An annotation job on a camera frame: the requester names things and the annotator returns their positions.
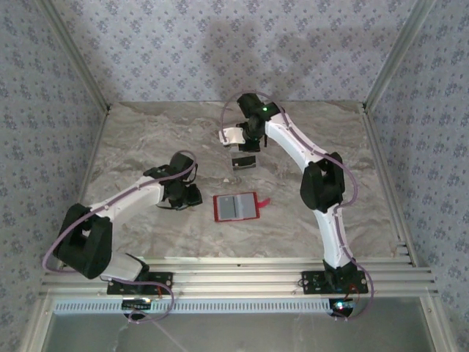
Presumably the silver chip credit card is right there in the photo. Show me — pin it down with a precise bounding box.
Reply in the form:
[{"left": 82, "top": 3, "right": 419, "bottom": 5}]
[{"left": 218, "top": 195, "right": 237, "bottom": 219}]

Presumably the red card holder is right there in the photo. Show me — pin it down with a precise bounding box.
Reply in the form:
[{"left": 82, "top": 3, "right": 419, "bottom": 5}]
[{"left": 213, "top": 191, "right": 272, "bottom": 224}]

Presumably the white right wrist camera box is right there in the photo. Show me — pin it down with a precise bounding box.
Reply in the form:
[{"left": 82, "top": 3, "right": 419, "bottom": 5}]
[{"left": 218, "top": 125, "right": 245, "bottom": 147}]

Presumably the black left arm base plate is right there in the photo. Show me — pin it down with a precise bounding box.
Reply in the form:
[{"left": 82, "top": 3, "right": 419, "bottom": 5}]
[{"left": 106, "top": 271, "right": 174, "bottom": 296}]

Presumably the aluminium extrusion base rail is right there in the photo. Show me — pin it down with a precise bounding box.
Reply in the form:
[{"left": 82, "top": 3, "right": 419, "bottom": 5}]
[{"left": 39, "top": 256, "right": 440, "bottom": 297}]

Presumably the aluminium side rail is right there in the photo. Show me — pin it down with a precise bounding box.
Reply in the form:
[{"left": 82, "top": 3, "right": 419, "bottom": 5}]
[
  {"left": 56, "top": 106, "right": 114, "bottom": 271},
  {"left": 360, "top": 104, "right": 418, "bottom": 268}
]

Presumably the grey slotted cable duct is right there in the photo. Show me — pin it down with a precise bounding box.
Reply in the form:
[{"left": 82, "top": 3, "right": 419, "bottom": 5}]
[{"left": 52, "top": 297, "right": 333, "bottom": 315}]

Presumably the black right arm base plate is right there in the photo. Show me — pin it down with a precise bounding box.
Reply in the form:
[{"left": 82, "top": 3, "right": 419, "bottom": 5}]
[{"left": 300, "top": 270, "right": 369, "bottom": 295}]

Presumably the aluminium corner post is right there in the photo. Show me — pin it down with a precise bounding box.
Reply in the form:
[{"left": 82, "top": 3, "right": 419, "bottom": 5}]
[
  {"left": 38, "top": 0, "right": 112, "bottom": 113},
  {"left": 361, "top": 0, "right": 439, "bottom": 113}
]

